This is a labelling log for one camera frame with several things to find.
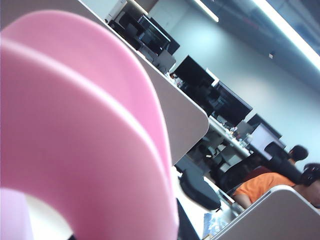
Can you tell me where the pink plastic watering can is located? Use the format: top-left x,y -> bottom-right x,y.
0,9 -> 180,240

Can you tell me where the black computer monitor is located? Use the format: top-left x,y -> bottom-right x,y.
211,81 -> 254,126
172,54 -> 216,89

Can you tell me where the white office desk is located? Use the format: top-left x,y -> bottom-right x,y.
207,115 -> 252,159

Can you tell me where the black office chair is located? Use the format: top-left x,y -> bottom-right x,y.
179,171 -> 223,211

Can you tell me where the black glass-front equipment box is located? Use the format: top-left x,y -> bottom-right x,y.
133,13 -> 174,55

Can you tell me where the computer monitor with grey screen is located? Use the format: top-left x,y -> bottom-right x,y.
246,112 -> 287,157

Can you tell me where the short ceiling light strip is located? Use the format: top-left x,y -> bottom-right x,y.
191,0 -> 220,23

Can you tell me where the person in orange shirt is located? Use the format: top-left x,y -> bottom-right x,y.
231,171 -> 296,209

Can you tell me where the person with short black hair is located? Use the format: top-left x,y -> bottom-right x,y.
287,144 -> 310,165

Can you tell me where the grey partition corner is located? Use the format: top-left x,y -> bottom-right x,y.
216,186 -> 320,240

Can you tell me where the long ceiling light strip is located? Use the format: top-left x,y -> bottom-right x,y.
251,0 -> 320,65

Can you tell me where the person wearing black headphones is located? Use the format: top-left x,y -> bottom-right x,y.
299,162 -> 320,209

